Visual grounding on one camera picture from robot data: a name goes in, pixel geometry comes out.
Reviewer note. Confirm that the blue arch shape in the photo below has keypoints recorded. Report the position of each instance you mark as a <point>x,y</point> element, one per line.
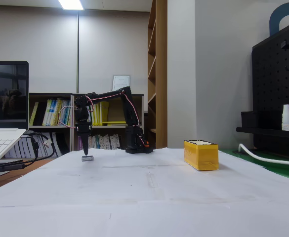
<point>274,19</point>

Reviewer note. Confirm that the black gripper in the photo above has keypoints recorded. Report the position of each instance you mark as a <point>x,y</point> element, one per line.
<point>83,130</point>

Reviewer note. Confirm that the framed white certificate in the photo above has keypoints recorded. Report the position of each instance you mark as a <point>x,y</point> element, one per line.
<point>121,83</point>

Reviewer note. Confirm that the white paper sheets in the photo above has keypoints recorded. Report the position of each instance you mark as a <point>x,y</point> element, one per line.
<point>277,170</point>

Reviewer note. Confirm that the black pegboard shelf tray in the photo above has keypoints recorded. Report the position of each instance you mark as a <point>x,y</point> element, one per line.
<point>265,132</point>

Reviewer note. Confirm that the black pegboard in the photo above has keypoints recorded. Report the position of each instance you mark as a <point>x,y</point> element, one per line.
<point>272,86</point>

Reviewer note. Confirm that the white laptop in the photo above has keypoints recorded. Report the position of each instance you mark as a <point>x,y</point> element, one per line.
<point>6,98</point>

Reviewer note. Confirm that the ceiling light panel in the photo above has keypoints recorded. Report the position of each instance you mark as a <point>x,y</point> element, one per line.
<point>70,4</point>

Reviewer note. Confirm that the dark low bookshelf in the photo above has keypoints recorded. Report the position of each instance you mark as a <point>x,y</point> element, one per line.
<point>114,129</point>
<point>50,129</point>

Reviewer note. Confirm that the small white bottle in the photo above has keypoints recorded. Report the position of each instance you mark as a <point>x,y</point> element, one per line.
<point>287,121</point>

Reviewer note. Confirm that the small black box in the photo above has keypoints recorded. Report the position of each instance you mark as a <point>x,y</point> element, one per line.
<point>249,119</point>

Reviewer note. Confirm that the small grey block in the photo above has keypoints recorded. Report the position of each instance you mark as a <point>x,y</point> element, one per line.
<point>88,158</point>

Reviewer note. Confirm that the white paper sheet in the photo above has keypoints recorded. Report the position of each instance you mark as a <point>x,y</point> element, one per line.
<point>208,182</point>
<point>65,164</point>
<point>72,187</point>
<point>144,219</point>

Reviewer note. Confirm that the white and yellow box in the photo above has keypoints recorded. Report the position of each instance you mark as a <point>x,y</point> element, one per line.
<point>201,156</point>

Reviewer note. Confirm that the orange black table clamp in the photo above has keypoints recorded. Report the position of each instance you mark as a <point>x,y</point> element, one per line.
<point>146,144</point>

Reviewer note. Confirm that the leaning yellow book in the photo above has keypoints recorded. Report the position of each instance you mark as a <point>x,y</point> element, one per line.
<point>33,114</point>

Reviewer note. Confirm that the flat yellow book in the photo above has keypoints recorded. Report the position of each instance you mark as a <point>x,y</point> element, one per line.
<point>114,122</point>

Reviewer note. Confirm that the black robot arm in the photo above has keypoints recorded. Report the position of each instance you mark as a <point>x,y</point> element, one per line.
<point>130,111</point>

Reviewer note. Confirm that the yellow binder row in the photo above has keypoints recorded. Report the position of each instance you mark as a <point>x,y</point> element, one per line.
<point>101,113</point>

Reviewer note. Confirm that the tall wooden shelf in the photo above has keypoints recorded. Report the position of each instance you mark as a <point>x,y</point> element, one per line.
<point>156,74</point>

